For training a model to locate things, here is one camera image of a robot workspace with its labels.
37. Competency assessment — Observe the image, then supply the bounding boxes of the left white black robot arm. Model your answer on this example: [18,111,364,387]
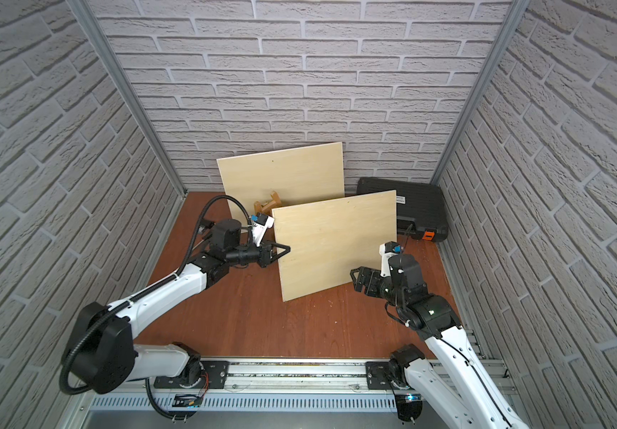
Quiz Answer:
[59,219,290,395]

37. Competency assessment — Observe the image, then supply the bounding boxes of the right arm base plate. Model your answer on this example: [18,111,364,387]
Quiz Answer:
[365,361,410,391]

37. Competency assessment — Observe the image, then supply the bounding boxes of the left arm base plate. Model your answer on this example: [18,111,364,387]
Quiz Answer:
[153,360,230,390]

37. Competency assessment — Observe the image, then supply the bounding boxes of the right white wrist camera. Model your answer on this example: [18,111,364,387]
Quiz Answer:
[379,241,402,278]

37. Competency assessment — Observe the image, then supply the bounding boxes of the left black corrugated cable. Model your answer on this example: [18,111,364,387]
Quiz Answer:
[58,194,253,396]

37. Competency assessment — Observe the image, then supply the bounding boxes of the black plastic tool case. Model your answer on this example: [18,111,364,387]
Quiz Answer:
[357,177,449,242]

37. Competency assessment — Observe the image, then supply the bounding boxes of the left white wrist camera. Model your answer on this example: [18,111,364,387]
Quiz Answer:
[250,213,274,247]

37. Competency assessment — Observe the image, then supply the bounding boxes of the light plywood board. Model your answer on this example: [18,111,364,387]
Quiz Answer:
[217,142,345,212]
[273,191,397,302]

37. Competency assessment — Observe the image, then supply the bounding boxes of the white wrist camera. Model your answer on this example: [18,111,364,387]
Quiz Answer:
[250,213,274,247]
[379,241,402,278]

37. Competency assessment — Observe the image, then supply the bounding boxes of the right thin black cable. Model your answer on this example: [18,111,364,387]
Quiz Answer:
[396,222,417,253]

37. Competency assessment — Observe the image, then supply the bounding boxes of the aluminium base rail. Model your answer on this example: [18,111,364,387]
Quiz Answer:
[71,356,519,398]

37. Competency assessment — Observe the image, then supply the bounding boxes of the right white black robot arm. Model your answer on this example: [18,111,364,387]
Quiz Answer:
[349,252,528,428]

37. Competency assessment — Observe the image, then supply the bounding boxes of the small wooden easel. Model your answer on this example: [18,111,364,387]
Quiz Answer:
[254,191,283,216]

